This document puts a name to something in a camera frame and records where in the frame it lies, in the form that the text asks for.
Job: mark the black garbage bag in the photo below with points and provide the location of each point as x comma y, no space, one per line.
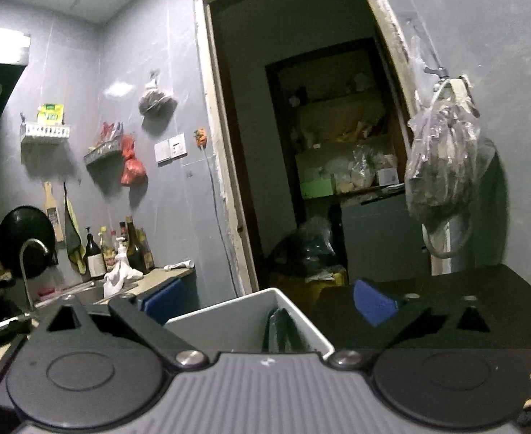
306,248

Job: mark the white wall rack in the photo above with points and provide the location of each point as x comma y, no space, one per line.
44,132

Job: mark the grey perforated utensil holder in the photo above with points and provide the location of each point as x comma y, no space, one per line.
229,325

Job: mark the metal sink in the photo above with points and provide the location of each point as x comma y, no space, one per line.
80,294

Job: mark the white tube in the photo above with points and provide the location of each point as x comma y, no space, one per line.
178,265

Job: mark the yellow bin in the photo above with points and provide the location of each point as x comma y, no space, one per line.
324,282

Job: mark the pale door frame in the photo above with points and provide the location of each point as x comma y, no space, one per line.
215,144

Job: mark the metal wall tap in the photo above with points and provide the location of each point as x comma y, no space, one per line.
436,71

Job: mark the hanging clear plastic bag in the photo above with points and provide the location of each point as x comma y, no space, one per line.
432,239

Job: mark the white cloth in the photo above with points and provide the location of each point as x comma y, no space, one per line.
118,275

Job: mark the hanging bag of dark goods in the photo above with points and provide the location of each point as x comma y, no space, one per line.
156,99

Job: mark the amber bottle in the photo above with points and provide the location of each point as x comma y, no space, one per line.
148,253

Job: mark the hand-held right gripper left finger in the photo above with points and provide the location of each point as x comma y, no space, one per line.
161,300

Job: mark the black wok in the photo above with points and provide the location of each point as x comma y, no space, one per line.
21,235

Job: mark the curved metal sink faucet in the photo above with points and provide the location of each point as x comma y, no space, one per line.
26,271

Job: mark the yellow green packet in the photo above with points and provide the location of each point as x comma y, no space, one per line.
50,114

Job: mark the white wall switch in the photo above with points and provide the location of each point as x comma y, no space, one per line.
171,148

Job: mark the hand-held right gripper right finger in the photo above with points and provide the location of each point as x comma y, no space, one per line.
373,303

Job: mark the clear bags on shelf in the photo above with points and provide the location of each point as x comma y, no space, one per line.
355,169

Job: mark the green cloth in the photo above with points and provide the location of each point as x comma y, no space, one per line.
74,239

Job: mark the red plastic bag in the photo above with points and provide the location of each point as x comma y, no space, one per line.
132,167

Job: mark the red snack packets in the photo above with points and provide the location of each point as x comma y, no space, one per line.
111,133

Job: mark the grey wall shelf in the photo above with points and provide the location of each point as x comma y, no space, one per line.
102,153

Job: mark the orange wall hook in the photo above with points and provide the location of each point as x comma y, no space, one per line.
200,138

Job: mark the green box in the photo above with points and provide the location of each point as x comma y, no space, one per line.
318,187

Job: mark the yellow sauce bottle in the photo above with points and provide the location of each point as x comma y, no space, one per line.
107,253

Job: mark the wooden shelf unit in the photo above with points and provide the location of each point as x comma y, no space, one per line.
333,90

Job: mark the small white box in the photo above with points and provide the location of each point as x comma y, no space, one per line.
388,176

